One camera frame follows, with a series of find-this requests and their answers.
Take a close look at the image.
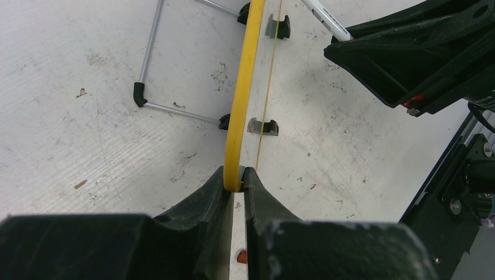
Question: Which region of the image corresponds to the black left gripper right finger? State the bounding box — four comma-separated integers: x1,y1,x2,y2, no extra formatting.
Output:
243,167,438,279

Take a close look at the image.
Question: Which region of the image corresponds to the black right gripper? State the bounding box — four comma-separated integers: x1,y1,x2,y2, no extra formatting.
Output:
324,1,494,117

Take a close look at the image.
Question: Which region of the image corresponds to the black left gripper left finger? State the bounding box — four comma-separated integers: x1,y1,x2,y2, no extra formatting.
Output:
1,167,233,279

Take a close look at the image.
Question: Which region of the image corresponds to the black whiteboard stand foot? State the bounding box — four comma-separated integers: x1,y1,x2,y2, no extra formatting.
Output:
218,114,279,137
237,2,291,40

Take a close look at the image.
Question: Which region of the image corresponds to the white red whiteboard marker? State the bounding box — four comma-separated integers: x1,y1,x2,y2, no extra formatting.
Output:
302,0,354,41

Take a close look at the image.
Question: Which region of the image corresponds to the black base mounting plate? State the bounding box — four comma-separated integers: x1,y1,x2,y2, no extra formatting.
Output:
400,114,494,279

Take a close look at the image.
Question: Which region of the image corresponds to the red marker cap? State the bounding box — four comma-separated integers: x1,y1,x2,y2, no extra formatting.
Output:
236,248,248,264

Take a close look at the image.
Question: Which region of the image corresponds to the yellow framed whiteboard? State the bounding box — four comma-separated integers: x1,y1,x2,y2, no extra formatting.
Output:
223,1,282,193

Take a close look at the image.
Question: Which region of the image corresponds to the silver wire whiteboard stand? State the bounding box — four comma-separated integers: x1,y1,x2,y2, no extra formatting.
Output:
135,1,245,124

